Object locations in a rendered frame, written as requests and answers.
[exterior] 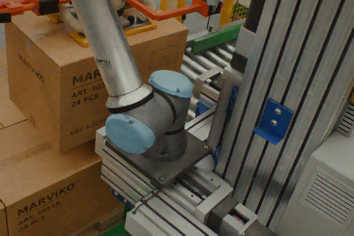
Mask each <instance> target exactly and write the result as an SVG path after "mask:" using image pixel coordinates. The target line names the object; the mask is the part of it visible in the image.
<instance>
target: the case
mask: <svg viewBox="0 0 354 236"><path fill-rule="evenodd" d="M23 13H24V14H22V15H15V16H11V23H4V27H5V43H6V59H7V68H8V84H9V98H10V99H11V101H12V103H13V104H15V105H16V107H17V108H18V109H19V110H20V111H21V112H22V113H23V115H24V116H25V117H26V118H27V119H28V120H29V121H30V122H31V123H32V125H33V126H34V127H35V128H36V129H37V131H39V132H40V133H41V134H42V135H43V137H44V138H45V139H46V141H48V143H49V144H50V145H51V146H53V148H54V149H55V150H56V151H57V152H58V153H61V152H63V151H66V150H68V149H71V148H72V147H75V146H79V145H81V144H83V143H85V142H88V141H90V140H92V139H94V138H96V132H97V130H98V129H100V128H102V127H104V126H105V124H106V120H107V118H109V117H110V114H109V111H108V108H107V106H106V103H107V100H108V98H109V93H108V91H107V89H106V86H105V84H104V82H103V79H102V77H101V74H100V73H99V70H98V69H99V68H98V66H97V63H96V61H95V59H94V56H93V54H92V51H91V49H90V46H89V47H83V46H82V45H81V44H79V43H78V42H77V41H76V40H75V39H74V38H73V37H72V36H71V35H70V32H71V31H74V30H72V29H70V28H69V27H68V26H67V25H66V24H65V23H64V22H63V23H59V24H56V23H54V22H53V21H52V20H51V19H50V18H49V17H48V16H46V15H43V16H37V15H36V14H35V13H32V12H31V11H25V12H23ZM150 19H151V18H150ZM151 20H152V19H151ZM152 21H153V22H155V23H157V24H158V27H157V28H156V29H152V30H148V31H144V32H141V33H138V34H134V35H129V36H127V39H128V43H129V45H130V49H131V51H132V54H133V57H134V58H135V62H136V64H137V67H138V70H139V72H140V74H141V77H142V82H143V83H144V84H146V85H149V78H150V75H151V74H152V73H153V72H155V71H160V70H167V71H176V72H178V73H180V71H181V65H182V62H183V57H184V53H185V47H186V42H187V38H188V29H189V28H188V27H186V26H184V25H183V24H182V23H180V22H179V21H177V20H175V19H174V18H168V19H166V20H161V21H157V20H152Z"/></svg>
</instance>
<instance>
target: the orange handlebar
mask: <svg viewBox="0 0 354 236"><path fill-rule="evenodd" d="M124 1H126V2H127V3H128V4H131V5H132V6H133V7H134V8H136V9H137V10H139V11H141V12H142V13H143V14H144V15H145V16H148V17H149V18H151V19H152V20H157V21H161V20H166V19H168V18H173V17H176V16H180V15H187V14H189V13H194V12H197V11H201V10H202V5H201V4H194V5H191V6H186V7H183V8H178V9H174V10H171V11H167V12H163V13H159V14H157V13H155V12H154V11H152V10H151V9H149V8H148V7H146V6H145V5H144V4H142V3H140V2H138V1H137V0H124ZM1 2H2V3H0V13H7V12H11V16H15V15H22V14H24V13H23V12H25V11H30V10H34V9H36V5H35V3H30V0H2V1H1ZM64 3H71V0H60V4H64Z"/></svg>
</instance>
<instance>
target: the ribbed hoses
mask: <svg viewBox="0 0 354 236"><path fill-rule="evenodd" d="M137 1H138V2H140V3H142V4H144V5H145V6H146V7H148V8H149V9H151V10H152V11H154V12H156V10H157V7H156V4H155V3H154V2H153V1H152V0H137ZM65 7H66V5H64V4H60V12H57V13H55V14H56V15H61V19H62V21H63V22H64V23H65V24H66V25H67V26H68V27H69V28H70V29H72V30H74V31H75V32H78V33H84V32H83V29H82V26H81V24H80V21H78V20H77V19H76V18H75V17H74V16H73V15H74V14H73V11H72V10H71V9H72V8H71V9H69V8H65ZM138 17H139V18H140V19H141V20H142V21H143V22H145V20H147V19H148V18H149V17H148V16H145V15H144V14H143V13H142V12H140V14H138Z"/></svg>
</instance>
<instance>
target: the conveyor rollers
mask: <svg viewBox="0 0 354 236"><path fill-rule="evenodd" d="M237 40H238V38H236V39H234V40H231V41H228V42H225V43H221V44H219V45H216V46H214V47H210V48H208V49H205V50H203V51H200V52H198V53H195V54H192V53H191V52H190V50H191V48H190V47H189V48H187V49H186V51H185V54H184V57H183V62H182V63H183V64H185V65H187V66H188V68H190V69H191V70H193V71H191V70H190V69H188V68H187V67H186V66H185V65H183V64H182V65H181V71H180V73H181V74H183V75H184V76H186V77H187V78H188V79H189V80H191V81H192V82H193V83H195V81H196V78H197V76H199V75H201V74H203V73H204V72H206V71H208V70H211V69H213V68H215V67H217V66H219V67H221V69H224V68H225V67H227V66H229V65H230V63H231V59H232V57H233V53H234V50H235V46H236V43H237ZM186 55H187V56H186ZM189 57H191V58H192V59H191V58H189ZM193 59H194V60H195V61H196V62H195V61H194V60H193ZM197 62H198V63H197ZM213 62H214V63H213ZM199 63H200V64H199ZM201 65H202V66H201ZM203 66H204V67H205V68H204V67H203ZM206 69H207V70H206ZM194 71H195V72H197V73H198V74H199V75H198V74H196V73H195V72H194ZM196 102H198V100H196V99H195V98H194V97H191V100H190V105H189V106H190V107H191V108H193V109H194V110H197V104H196ZM194 117H195V113H194V112H193V111H192V110H190V109H189V111H188V116H187V119H188V120H189V121H191V120H192V119H193V118H194Z"/></svg>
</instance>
